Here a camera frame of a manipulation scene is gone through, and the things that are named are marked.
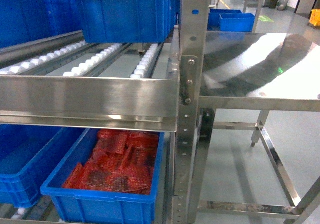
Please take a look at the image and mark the blue bin with red bags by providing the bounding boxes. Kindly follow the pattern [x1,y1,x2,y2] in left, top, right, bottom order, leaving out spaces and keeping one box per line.
[40,128,165,224]

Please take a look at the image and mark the large blue bin upper shelf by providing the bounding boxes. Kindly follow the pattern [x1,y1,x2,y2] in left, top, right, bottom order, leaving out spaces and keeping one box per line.
[75,0,175,43]

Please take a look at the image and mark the blue empty bin front left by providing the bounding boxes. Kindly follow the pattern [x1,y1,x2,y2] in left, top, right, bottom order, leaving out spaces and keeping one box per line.
[0,124,84,208]

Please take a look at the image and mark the blue bin upper left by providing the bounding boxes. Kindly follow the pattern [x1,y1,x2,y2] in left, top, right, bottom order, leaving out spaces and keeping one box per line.
[0,0,82,48]

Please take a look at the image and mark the red bubble wrap bags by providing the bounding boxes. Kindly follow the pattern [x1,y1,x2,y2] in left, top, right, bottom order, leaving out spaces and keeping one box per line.
[62,129,160,195]

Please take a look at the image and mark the steel shelving rack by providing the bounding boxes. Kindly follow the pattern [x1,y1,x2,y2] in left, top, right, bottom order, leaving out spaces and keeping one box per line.
[0,0,216,224]

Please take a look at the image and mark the stainless steel table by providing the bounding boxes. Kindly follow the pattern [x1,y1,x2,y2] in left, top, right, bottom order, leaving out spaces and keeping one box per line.
[200,31,320,224]

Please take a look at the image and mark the yellow mop bucket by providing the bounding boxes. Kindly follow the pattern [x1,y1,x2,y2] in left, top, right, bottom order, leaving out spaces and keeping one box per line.
[309,9,320,27]

